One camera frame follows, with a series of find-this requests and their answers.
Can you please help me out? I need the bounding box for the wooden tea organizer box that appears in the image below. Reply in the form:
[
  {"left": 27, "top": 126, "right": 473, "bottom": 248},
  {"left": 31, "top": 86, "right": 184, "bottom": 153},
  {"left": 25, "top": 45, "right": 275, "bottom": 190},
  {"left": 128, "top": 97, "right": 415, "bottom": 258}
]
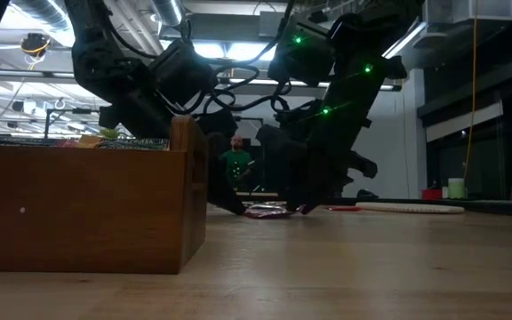
[{"left": 0, "top": 114, "right": 209, "bottom": 275}]

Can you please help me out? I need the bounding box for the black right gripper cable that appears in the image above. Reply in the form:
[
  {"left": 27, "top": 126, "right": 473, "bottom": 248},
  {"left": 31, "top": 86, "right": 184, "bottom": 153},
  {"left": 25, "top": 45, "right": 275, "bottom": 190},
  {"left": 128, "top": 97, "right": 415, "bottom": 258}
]
[{"left": 233, "top": 0, "right": 295, "bottom": 115}]

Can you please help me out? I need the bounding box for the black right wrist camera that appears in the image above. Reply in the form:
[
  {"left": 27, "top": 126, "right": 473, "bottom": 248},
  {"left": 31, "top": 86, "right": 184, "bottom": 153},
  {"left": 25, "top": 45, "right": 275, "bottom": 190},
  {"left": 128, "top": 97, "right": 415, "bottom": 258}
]
[{"left": 267, "top": 15, "right": 338, "bottom": 88}]

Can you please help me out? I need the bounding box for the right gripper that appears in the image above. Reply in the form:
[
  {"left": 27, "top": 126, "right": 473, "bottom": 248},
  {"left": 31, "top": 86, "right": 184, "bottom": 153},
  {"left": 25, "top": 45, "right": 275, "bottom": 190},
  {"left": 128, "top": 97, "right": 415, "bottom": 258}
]
[{"left": 257, "top": 83, "right": 379, "bottom": 216}]

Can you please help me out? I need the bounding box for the black gantry frame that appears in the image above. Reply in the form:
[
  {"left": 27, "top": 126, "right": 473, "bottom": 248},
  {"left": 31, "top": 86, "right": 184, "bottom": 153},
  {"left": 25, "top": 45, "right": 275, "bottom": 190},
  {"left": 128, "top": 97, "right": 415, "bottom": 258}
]
[{"left": 43, "top": 108, "right": 106, "bottom": 139}]

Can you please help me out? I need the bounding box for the person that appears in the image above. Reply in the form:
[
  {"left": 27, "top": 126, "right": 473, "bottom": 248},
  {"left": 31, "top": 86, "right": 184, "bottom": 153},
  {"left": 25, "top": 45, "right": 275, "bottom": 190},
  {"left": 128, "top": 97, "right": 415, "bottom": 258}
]
[{"left": 220, "top": 135, "right": 255, "bottom": 191}]

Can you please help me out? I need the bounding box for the long ceiling light bar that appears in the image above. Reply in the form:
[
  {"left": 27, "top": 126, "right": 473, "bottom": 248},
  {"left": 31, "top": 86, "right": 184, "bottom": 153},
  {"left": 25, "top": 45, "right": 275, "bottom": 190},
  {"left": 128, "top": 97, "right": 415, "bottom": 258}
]
[{"left": 0, "top": 68, "right": 403, "bottom": 92}]

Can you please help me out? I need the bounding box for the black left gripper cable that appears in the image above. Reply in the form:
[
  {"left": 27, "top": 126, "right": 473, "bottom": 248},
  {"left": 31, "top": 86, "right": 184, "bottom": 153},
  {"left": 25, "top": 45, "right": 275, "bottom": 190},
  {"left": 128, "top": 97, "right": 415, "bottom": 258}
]
[{"left": 166, "top": 64, "right": 261, "bottom": 116}]

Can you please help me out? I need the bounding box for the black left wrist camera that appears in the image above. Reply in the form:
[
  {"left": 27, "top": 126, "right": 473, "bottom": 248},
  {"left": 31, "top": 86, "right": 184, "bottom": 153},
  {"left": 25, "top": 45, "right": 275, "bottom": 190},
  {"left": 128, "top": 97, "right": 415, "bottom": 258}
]
[{"left": 148, "top": 38, "right": 216, "bottom": 108}]

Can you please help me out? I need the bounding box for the black ceiling cable reel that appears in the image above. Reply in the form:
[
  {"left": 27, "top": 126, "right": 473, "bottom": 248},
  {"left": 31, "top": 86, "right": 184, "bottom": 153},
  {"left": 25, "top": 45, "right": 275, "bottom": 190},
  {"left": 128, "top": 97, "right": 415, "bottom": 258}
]
[{"left": 20, "top": 32, "right": 52, "bottom": 58}]

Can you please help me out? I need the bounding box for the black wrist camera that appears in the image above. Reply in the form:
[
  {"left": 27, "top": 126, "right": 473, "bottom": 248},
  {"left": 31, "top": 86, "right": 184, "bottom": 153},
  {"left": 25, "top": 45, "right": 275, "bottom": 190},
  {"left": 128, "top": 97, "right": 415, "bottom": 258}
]
[
  {"left": 148, "top": 38, "right": 216, "bottom": 108},
  {"left": 267, "top": 15, "right": 338, "bottom": 88}
]

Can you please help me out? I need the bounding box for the yellow mango tea packet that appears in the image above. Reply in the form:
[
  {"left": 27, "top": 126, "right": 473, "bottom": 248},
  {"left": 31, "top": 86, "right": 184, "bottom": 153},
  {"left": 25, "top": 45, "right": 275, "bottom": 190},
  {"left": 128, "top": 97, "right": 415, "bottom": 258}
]
[{"left": 77, "top": 134, "right": 171, "bottom": 151}]

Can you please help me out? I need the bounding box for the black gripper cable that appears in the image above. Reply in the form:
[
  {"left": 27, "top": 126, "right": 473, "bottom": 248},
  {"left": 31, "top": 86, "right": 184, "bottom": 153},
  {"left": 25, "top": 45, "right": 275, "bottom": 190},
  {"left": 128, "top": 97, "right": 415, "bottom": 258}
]
[
  {"left": 166, "top": 64, "right": 261, "bottom": 116},
  {"left": 233, "top": 0, "right": 295, "bottom": 115}
]

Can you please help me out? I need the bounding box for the round woven rope coaster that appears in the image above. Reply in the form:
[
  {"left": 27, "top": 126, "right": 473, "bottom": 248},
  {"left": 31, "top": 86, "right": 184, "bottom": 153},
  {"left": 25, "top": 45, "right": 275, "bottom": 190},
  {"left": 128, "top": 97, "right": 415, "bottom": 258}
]
[{"left": 355, "top": 202, "right": 466, "bottom": 215}]

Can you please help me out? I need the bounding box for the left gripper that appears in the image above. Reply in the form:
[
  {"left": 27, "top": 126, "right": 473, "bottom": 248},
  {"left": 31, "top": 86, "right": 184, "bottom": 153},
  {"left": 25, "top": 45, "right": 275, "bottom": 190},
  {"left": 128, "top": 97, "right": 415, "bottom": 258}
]
[{"left": 72, "top": 25, "right": 173, "bottom": 140}]

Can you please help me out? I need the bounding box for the pale green cup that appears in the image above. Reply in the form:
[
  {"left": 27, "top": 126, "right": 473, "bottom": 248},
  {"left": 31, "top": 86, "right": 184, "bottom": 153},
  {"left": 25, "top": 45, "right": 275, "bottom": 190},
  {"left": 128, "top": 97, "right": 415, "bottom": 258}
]
[{"left": 447, "top": 177, "right": 466, "bottom": 200}]

